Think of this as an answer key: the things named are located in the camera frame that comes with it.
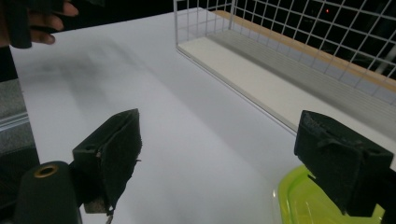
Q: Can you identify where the white wire rack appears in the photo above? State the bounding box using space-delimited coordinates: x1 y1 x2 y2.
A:
173 0 396 143

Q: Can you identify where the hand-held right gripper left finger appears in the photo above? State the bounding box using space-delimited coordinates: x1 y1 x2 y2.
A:
72 108 143 216

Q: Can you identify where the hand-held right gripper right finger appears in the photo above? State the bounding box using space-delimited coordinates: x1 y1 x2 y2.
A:
293 109 395 217

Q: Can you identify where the lime green plastic lid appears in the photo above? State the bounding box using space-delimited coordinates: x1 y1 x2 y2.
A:
273 164 386 224

